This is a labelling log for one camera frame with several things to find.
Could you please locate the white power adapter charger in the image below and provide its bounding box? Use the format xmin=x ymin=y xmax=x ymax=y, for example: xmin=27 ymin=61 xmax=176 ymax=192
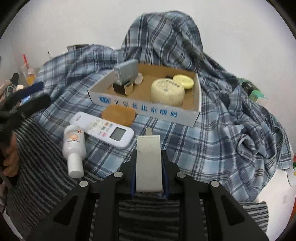
xmin=135 ymin=128 xmax=163 ymax=193

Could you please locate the small black glossy box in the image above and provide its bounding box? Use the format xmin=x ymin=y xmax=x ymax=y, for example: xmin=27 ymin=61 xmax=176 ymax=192
xmin=112 ymin=81 xmax=133 ymax=96

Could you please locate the grey blue carton box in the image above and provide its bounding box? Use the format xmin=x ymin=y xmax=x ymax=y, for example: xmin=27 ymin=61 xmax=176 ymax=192
xmin=114 ymin=59 xmax=138 ymax=85

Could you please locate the cream round jar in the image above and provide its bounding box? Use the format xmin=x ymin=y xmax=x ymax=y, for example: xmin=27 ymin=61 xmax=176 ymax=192
xmin=151 ymin=78 xmax=185 ymax=108

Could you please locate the yellow round plastic lid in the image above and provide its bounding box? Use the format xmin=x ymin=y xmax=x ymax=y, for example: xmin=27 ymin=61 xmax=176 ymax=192
xmin=173 ymin=74 xmax=194 ymax=89

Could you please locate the small white pill bottle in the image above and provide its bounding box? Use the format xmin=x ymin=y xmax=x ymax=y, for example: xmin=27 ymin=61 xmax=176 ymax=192
xmin=134 ymin=73 xmax=143 ymax=85

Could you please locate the person left hand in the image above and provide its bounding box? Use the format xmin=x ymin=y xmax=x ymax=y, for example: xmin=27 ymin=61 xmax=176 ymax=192
xmin=2 ymin=133 xmax=20 ymax=177

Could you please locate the drink cup with straw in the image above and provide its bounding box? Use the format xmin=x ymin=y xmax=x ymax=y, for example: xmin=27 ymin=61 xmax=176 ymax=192
xmin=22 ymin=54 xmax=36 ymax=85

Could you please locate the grey box behind cloth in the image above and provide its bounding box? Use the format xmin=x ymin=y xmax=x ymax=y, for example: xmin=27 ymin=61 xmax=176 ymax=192
xmin=67 ymin=44 xmax=89 ymax=52

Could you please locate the white air conditioner remote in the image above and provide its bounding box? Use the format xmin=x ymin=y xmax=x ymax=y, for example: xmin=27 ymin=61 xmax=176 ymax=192
xmin=69 ymin=111 xmax=134 ymax=149

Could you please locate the white lotion bottle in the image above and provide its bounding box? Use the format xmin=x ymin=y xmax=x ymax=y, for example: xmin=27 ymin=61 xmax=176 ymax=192
xmin=62 ymin=125 xmax=86 ymax=179

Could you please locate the grey striped towel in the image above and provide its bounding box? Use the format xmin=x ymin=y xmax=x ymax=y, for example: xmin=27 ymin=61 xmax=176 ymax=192
xmin=4 ymin=115 xmax=270 ymax=241

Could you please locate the cardboard yogurt box tray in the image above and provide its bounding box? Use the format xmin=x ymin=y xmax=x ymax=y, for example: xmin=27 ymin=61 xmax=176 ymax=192
xmin=88 ymin=63 xmax=202 ymax=127

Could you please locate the green tissue pack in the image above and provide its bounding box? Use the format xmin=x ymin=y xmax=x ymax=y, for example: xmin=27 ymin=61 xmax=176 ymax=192
xmin=239 ymin=78 xmax=268 ymax=102

